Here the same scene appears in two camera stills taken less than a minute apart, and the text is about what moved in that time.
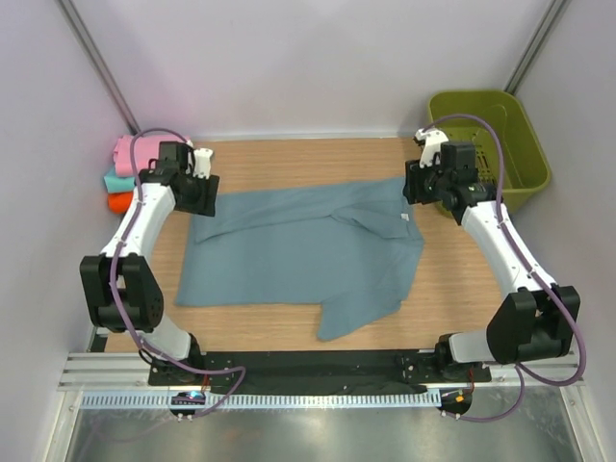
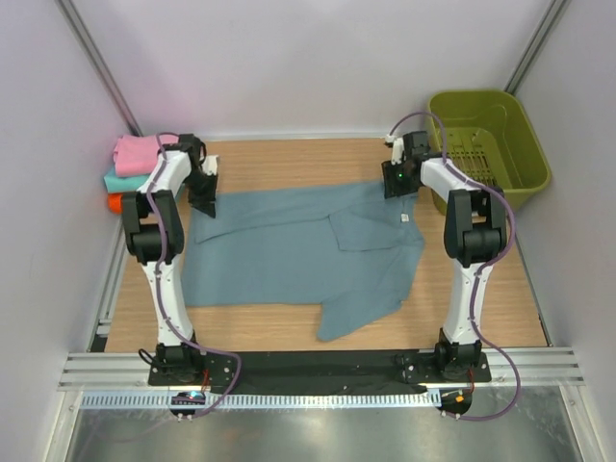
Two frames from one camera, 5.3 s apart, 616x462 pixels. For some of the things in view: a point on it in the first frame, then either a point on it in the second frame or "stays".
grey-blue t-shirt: x=345 y=248 stays
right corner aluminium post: x=541 y=33 stays
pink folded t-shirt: x=145 y=148 stays
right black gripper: x=413 y=174 to x=390 y=186
